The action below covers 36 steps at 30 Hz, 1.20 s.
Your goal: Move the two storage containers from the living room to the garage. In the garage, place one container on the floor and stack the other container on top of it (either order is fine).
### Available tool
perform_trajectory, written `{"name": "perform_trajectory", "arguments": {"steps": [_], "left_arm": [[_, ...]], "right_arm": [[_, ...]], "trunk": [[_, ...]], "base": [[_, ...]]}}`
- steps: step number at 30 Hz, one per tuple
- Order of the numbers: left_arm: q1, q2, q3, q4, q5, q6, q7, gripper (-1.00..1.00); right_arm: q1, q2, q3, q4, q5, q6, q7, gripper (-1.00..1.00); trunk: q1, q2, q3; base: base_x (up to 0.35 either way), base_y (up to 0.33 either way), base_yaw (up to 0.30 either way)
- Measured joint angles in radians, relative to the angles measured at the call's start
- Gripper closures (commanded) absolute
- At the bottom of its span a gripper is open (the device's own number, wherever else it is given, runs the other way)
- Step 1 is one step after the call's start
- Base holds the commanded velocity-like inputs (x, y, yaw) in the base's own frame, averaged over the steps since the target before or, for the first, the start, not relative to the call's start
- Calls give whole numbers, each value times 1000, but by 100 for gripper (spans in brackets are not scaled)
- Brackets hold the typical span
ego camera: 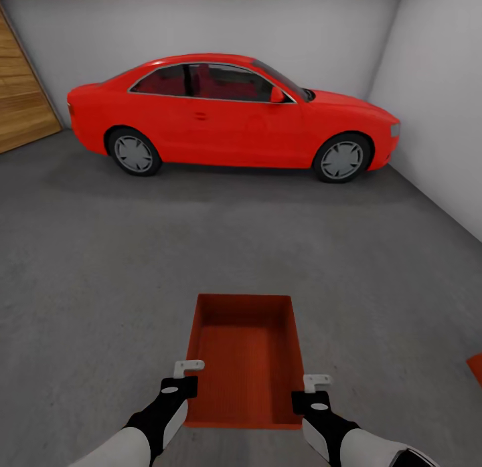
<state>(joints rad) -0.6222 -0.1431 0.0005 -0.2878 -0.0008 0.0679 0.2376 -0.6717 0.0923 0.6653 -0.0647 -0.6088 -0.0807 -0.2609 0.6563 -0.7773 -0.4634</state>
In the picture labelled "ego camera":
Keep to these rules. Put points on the car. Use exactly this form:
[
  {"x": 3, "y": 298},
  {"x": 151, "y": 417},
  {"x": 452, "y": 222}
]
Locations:
[{"x": 232, "y": 111}]

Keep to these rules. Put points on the garage door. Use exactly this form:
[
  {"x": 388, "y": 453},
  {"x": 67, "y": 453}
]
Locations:
[{"x": 25, "y": 114}]

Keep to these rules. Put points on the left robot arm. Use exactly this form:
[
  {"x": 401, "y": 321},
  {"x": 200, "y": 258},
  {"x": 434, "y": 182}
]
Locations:
[{"x": 148, "y": 433}]

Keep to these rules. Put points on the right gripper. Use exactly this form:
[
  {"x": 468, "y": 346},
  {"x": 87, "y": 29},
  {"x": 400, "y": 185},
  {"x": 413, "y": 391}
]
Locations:
[{"x": 299, "y": 398}]

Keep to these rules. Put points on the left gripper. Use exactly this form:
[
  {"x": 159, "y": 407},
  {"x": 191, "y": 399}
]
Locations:
[{"x": 188, "y": 383}]

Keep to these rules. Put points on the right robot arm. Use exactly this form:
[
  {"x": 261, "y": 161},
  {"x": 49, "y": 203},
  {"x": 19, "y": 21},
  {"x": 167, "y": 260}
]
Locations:
[{"x": 342, "y": 443}]

